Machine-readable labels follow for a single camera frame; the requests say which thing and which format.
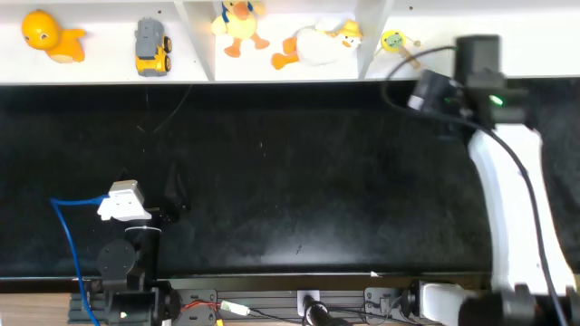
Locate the yellow rubber duck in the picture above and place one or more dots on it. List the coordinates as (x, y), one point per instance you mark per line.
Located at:
(41, 31)

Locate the mounting rail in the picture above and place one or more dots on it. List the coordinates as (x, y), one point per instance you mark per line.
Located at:
(272, 303)

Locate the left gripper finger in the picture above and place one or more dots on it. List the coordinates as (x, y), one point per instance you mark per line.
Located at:
(122, 175)
(176, 190)

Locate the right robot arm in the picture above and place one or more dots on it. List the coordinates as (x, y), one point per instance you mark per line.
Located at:
(507, 204)

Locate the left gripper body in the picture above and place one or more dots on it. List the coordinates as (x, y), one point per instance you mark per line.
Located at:
(161, 215)

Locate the white shelf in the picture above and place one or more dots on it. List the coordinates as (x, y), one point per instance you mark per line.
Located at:
(90, 59)

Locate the grey and yellow toy truck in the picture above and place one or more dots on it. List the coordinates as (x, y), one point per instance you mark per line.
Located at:
(147, 41)

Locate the white plush duck yellow hat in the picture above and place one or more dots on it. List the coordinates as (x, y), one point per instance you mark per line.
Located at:
(317, 47)

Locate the yellow rattle drum toy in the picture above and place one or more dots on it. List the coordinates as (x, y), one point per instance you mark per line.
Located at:
(393, 41)

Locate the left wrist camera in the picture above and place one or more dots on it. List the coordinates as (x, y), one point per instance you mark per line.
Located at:
(123, 201)

